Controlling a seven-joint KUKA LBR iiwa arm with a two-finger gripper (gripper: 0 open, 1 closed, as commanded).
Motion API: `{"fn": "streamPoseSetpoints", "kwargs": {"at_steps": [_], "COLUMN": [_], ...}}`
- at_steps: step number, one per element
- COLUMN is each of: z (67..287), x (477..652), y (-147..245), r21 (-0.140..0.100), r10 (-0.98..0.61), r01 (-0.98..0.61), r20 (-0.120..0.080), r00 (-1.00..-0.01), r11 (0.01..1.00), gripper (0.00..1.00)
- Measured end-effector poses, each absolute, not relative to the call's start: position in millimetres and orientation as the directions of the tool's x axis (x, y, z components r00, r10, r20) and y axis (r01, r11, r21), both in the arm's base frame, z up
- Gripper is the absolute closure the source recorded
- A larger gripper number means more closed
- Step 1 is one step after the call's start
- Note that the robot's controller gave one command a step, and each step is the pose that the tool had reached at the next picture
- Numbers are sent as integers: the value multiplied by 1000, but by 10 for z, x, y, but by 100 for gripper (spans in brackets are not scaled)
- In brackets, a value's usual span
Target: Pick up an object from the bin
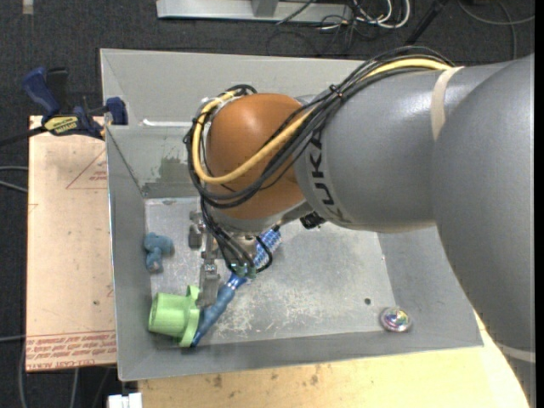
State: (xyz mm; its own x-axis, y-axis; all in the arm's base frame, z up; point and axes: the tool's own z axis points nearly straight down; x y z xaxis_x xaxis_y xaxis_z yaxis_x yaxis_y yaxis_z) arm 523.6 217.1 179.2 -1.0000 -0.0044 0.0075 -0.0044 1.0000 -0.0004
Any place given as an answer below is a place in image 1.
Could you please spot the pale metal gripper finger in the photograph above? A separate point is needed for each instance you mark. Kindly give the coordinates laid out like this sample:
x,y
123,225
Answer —
x,y
210,289
195,236

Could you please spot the blue long plastic thing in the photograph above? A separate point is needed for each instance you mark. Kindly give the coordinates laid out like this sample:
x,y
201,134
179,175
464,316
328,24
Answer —
x,y
217,307

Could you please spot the blue toy animal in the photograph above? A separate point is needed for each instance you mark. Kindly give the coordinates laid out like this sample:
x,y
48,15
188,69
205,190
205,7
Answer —
x,y
155,247

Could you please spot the light green plastic cup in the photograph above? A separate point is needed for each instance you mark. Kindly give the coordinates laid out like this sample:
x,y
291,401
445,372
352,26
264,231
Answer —
x,y
172,315

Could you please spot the grey metal bin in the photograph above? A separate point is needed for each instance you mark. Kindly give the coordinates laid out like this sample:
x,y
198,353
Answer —
x,y
306,287

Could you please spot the brown cardboard board, red print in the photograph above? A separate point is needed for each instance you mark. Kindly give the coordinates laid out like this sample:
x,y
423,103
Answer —
x,y
68,236

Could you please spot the shiny metallic spinning top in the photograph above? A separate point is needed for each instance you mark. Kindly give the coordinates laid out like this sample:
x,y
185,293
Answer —
x,y
395,319

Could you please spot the black cylinder on white bracket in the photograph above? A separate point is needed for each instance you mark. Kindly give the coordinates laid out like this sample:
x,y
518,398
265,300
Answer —
x,y
311,220

